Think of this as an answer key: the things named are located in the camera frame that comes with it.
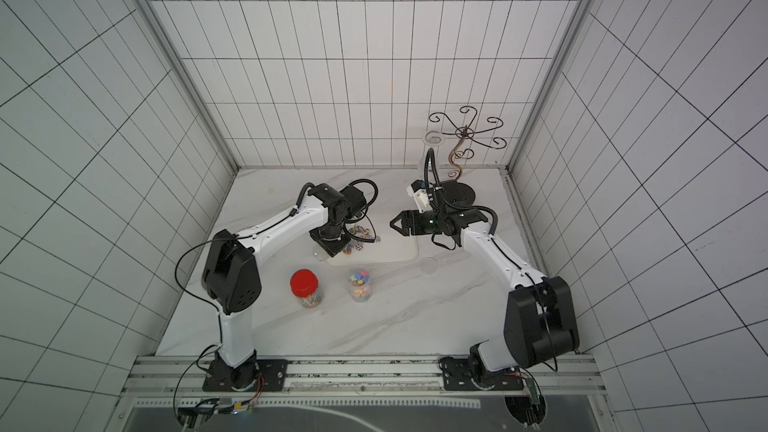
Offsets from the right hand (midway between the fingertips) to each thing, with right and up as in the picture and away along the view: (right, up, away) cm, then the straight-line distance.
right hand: (403, 216), depth 85 cm
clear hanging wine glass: (+8, +22, -1) cm, 24 cm away
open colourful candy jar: (-12, -18, -3) cm, 22 cm away
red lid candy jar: (-27, -18, -6) cm, 33 cm away
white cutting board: (-9, -5, -9) cm, 13 cm away
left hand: (-24, -9, -1) cm, 26 cm away
